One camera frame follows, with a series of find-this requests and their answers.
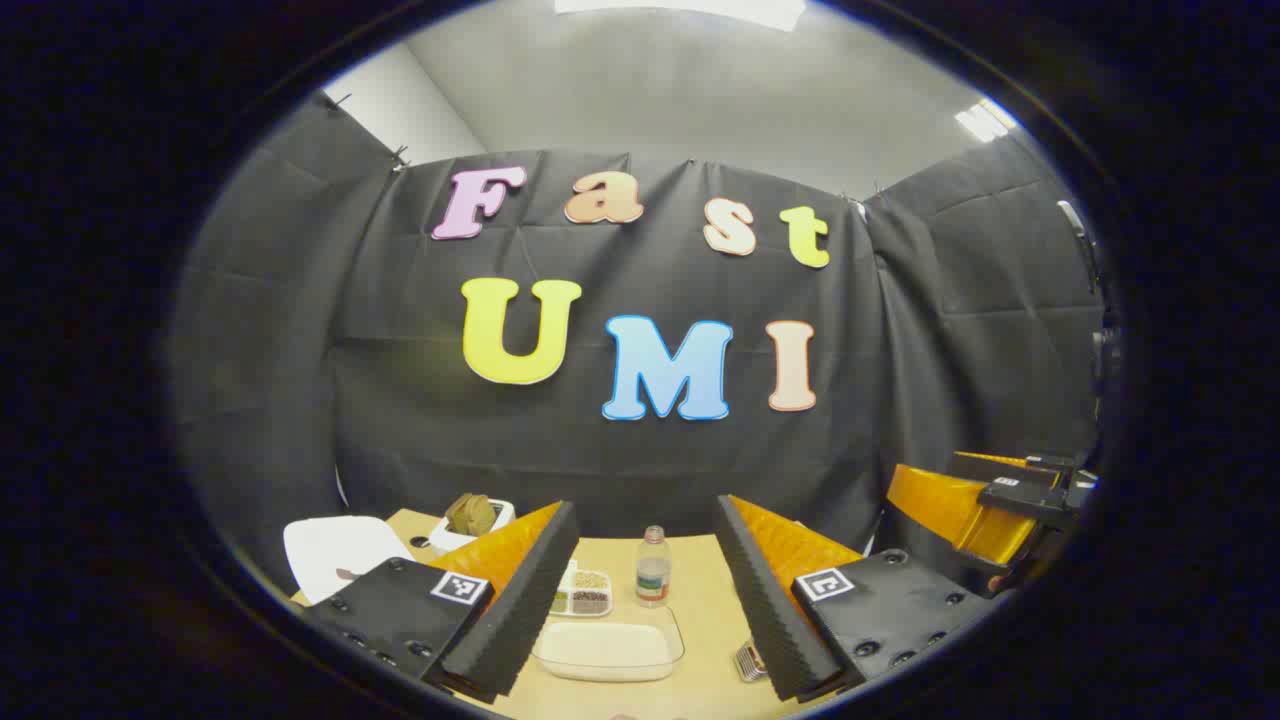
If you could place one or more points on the brown toast slice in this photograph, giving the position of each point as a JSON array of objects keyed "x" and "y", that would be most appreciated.
[{"x": 470, "y": 515}]

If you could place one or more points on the white divided grain dish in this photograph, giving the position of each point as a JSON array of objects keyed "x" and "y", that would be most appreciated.
[{"x": 585, "y": 592}]

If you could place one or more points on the grey metal stand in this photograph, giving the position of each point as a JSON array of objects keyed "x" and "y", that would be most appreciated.
[{"x": 1076, "y": 228}]

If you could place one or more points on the white rice cooker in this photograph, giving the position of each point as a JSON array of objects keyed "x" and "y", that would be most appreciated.
[{"x": 335, "y": 550}]

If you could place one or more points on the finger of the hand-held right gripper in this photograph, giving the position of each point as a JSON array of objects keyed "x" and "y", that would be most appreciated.
[
  {"x": 940, "y": 505},
  {"x": 1010, "y": 464}
]

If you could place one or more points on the white toaster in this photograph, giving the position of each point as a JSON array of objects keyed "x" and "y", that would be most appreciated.
[{"x": 445, "y": 542}]

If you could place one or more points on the clear plastic water bottle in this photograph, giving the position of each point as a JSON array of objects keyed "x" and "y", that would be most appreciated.
[{"x": 652, "y": 575}]

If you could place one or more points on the ceiling light panel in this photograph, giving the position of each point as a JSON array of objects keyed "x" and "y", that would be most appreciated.
[
  {"x": 680, "y": 10},
  {"x": 985, "y": 120}
]

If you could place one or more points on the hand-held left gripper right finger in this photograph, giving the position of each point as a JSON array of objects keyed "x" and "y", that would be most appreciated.
[{"x": 770, "y": 610}]

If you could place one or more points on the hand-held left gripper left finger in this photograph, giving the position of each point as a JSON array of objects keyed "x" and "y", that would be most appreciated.
[{"x": 520, "y": 600}]

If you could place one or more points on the black backdrop cloth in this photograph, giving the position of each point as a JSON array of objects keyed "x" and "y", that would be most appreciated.
[{"x": 650, "y": 470}]

